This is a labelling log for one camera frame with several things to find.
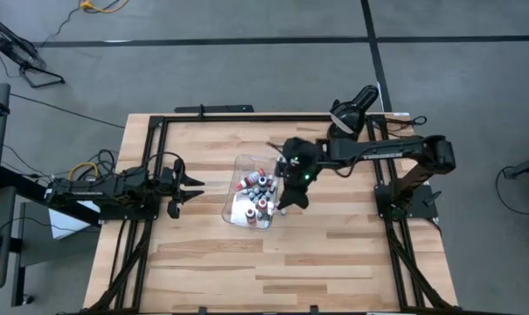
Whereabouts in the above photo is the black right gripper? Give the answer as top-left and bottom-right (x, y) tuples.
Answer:
(275, 136), (324, 210)

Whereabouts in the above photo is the black lamp cable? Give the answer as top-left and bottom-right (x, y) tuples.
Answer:
(379, 114), (428, 132)

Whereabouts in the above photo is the black cable bundle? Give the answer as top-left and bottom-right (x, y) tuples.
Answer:
(1, 143), (119, 181)

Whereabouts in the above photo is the yellow extension cable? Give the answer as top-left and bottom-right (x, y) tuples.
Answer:
(79, 0), (130, 14)

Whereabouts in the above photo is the black aluminium rig frame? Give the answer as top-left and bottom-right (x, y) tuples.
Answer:
(82, 113), (466, 315)

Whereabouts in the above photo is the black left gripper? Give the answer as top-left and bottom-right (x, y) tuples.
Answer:
(161, 159), (205, 220)

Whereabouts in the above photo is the yellow cable loop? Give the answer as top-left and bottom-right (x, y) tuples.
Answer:
(67, 161), (100, 181)

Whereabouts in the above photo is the large red dye bottle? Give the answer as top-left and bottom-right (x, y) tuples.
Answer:
(234, 167), (267, 193)

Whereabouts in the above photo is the black folded stand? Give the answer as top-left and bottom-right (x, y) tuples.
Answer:
(0, 15), (66, 88)

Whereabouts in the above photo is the black desk lamp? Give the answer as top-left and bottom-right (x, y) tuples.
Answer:
(327, 84), (381, 142)

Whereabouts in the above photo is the clear plastic storage bin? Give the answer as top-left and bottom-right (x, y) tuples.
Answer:
(220, 152), (288, 232)

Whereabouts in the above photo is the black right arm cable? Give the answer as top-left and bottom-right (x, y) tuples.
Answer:
(333, 150), (365, 179)

